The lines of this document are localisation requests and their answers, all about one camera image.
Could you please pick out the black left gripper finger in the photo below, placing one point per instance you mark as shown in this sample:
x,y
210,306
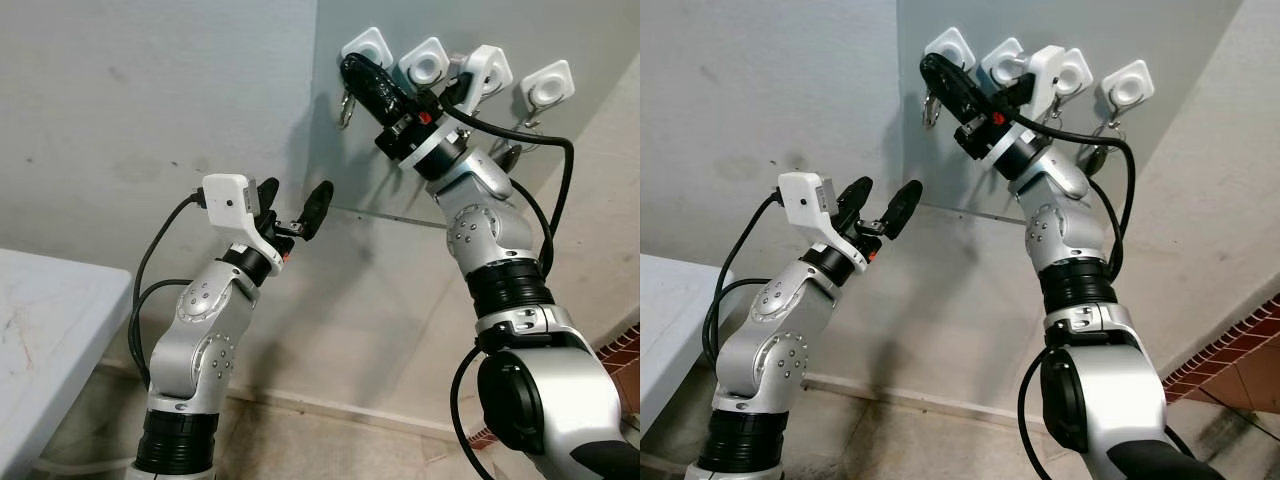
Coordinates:
x,y
317,207
855,196
905,206
268,193

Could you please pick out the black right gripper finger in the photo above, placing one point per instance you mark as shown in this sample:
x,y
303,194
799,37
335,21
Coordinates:
x,y
372,70
372,98
952,98
952,70

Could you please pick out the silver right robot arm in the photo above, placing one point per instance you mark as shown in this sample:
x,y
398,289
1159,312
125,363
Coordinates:
x,y
540,400
1110,400

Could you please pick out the white diamond wall hook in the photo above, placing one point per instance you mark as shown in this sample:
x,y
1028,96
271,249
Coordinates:
x,y
548,85
366,47
1128,83
1003,60
1077,72
424,63
948,47

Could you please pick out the grey wall board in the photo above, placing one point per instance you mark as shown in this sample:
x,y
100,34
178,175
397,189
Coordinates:
x,y
330,170
910,170

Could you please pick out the black car key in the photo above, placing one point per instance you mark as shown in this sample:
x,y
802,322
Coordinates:
x,y
1100,157
510,158

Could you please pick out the white table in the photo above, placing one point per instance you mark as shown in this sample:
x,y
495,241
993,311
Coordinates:
x,y
50,340
670,330

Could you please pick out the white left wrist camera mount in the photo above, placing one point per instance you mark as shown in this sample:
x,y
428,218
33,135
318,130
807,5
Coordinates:
x,y
228,200
805,198

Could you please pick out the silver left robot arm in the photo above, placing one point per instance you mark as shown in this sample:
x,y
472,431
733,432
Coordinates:
x,y
195,350
770,350

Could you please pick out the red brick tile strip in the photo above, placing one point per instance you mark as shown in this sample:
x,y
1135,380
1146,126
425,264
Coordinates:
x,y
1230,345
625,345

